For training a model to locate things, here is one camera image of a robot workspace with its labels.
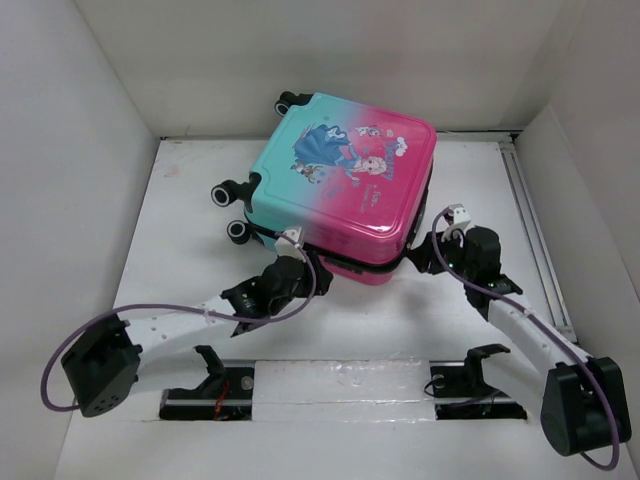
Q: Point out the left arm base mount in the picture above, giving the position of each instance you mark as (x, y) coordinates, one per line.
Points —
(224, 394)

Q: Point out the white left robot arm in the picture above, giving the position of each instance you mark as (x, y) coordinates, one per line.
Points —
(104, 359)

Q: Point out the pink teal suitcase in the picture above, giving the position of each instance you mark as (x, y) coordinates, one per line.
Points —
(353, 177)

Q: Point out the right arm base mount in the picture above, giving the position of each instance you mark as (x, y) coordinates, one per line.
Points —
(459, 390)

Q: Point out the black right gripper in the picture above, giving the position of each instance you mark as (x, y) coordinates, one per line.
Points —
(421, 254)

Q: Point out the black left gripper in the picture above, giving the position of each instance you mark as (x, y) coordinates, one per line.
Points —
(305, 293)

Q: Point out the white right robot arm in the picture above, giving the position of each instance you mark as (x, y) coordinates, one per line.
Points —
(580, 400)

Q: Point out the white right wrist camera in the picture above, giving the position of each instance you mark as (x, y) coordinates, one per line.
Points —
(457, 219)

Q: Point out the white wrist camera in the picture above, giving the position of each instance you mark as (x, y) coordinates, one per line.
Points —
(288, 243)
(457, 219)

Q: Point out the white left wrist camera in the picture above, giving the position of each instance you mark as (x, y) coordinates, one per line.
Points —
(288, 243)

